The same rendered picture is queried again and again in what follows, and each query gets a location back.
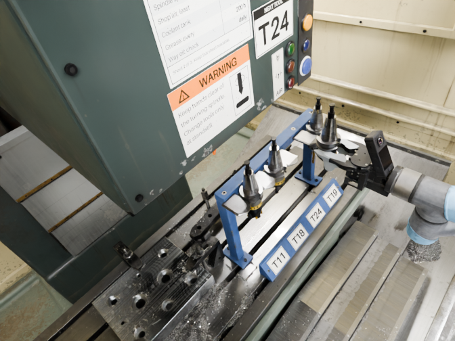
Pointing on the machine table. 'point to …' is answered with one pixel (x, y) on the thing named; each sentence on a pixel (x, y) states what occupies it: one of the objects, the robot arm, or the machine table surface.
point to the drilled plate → (179, 291)
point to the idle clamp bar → (205, 224)
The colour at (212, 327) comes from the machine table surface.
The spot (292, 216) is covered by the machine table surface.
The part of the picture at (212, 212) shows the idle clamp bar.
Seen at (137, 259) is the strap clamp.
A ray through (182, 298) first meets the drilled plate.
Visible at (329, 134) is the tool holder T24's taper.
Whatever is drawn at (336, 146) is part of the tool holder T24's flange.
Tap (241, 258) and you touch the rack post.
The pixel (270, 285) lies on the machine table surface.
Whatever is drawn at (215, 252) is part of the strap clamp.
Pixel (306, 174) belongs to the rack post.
